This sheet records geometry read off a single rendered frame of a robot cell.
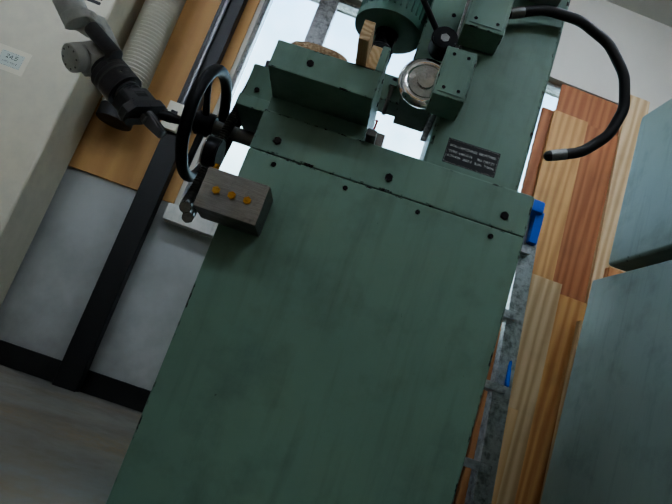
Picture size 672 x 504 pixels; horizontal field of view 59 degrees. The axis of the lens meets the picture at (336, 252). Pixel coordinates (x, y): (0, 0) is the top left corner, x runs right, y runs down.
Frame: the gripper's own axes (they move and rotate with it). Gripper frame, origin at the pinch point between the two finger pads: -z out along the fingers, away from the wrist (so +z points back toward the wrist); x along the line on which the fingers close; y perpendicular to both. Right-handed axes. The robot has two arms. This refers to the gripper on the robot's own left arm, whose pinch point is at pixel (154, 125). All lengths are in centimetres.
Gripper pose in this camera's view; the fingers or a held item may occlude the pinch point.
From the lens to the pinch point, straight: 142.2
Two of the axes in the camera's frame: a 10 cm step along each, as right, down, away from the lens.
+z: -6.6, -7.4, 1.5
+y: 6.0, -6.4, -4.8
